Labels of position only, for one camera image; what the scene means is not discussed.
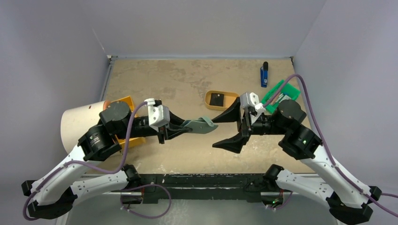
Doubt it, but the black credit card stack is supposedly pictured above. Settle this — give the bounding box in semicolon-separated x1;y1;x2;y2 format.
209;93;224;107

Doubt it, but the grey-green card holder wallet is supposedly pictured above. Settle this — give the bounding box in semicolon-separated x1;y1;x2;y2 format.
181;116;218;134

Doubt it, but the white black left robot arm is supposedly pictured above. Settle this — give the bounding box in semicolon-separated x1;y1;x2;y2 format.
22;98;192;221

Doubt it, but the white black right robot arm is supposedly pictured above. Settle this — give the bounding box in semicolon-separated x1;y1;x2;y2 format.
213;97;382;225

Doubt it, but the tan oval tray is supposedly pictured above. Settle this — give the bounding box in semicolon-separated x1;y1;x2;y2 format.
205;90;239;111

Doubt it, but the yellow drawer box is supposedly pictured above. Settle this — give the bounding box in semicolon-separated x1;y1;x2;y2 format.
107;95;147;150

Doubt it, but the green plastic bin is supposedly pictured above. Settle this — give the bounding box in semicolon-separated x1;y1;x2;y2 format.
261;80;300;114

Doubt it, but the white cylinder container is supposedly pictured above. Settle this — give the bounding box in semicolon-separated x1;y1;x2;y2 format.
60;100;110;153

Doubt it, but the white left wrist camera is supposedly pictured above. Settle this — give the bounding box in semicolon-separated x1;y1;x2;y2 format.
145;98;170;131

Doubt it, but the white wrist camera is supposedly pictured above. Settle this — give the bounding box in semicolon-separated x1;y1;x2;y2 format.
239;92;266;125
145;98;170;131

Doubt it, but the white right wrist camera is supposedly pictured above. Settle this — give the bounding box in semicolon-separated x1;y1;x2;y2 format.
239;92;266;125

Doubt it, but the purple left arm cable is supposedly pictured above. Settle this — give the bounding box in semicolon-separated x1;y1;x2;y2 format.
22;101;172;222

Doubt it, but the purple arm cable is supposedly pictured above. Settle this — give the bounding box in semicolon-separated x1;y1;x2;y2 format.
262;74;398;218
22;101;172;222

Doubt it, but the black aluminium base frame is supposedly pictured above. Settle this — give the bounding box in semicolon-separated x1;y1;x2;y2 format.
67;165;338;207

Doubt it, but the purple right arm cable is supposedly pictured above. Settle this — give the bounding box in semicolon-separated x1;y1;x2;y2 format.
262;74;398;218

